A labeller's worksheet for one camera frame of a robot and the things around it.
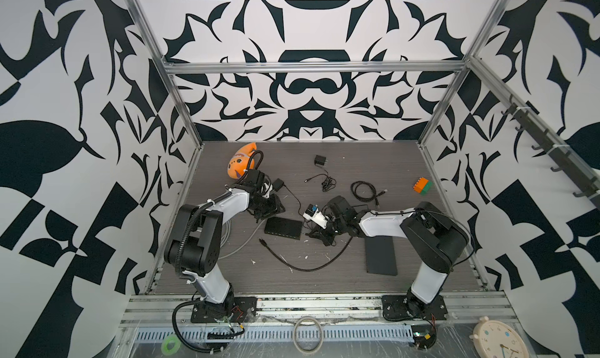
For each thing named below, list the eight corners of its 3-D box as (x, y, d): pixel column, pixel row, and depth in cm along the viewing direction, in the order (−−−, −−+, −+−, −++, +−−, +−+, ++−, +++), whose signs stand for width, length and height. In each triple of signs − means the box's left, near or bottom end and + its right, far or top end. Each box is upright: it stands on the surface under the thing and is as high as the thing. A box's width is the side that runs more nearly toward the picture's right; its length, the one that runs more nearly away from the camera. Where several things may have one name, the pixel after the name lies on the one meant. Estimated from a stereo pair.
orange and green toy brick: (411, 188, 105) (413, 185, 103) (419, 178, 109) (421, 175, 107) (424, 197, 102) (427, 194, 100) (432, 186, 106) (434, 183, 104)
